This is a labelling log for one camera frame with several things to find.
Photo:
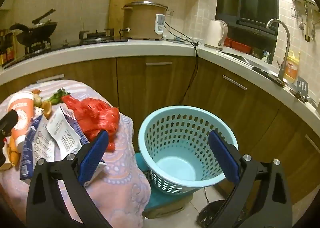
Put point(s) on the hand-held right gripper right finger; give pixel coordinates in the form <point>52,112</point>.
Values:
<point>223,158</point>

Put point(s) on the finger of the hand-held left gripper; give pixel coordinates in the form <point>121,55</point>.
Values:
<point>8,120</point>

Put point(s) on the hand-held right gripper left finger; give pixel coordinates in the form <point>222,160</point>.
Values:
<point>93,155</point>

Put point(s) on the orange white tube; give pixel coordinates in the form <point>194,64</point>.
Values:
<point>21,118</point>

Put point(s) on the orange panda snack packet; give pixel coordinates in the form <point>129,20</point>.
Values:
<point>13,154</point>

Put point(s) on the blue white carton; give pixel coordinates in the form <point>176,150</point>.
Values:
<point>27,153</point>

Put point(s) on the red plastic bag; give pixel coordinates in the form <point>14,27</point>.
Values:
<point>95,115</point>

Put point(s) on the white printed leaflet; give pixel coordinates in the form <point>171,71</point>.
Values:
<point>62,130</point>

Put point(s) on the blue perforated plastic basket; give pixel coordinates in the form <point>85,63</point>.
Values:
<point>175,168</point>

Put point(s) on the orange peel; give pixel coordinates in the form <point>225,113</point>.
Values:
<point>46,109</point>

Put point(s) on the green leafy vegetable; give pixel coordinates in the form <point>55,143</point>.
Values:
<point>56,96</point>

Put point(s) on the black plastic bag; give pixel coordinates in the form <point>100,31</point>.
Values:
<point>210,214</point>

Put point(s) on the dark sauce bottle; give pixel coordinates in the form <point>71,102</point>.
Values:
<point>10,48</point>
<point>3,48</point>

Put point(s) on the wooden kitchen cabinet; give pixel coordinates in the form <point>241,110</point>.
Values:
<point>155,85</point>

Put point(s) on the black wok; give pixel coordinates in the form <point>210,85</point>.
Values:
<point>37,29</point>

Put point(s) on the steel sink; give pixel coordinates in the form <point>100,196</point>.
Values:
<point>240,57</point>

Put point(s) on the black gas stove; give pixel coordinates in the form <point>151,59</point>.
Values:
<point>75,42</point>

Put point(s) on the grey slotted spatula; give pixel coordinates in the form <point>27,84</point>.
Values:
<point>302,85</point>

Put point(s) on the yellow detergent bottle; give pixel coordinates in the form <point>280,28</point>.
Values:
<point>292,68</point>

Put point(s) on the red tray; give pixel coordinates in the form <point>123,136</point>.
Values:
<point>237,44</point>

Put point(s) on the steel kitchen faucet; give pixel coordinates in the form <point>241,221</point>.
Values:
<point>285,50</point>

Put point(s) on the white electric kettle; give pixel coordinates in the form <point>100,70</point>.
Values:
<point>215,33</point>

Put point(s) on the beige rice cooker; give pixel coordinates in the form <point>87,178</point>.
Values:
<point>142,23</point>

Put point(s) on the white timer socket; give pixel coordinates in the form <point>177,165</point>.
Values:
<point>159,24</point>

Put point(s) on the wooden cutting board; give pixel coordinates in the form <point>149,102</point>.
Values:
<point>117,5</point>

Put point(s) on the hanging steel peeler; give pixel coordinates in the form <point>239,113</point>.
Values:
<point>307,23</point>

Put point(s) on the hanging steel ladle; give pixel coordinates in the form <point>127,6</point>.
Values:
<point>301,18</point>

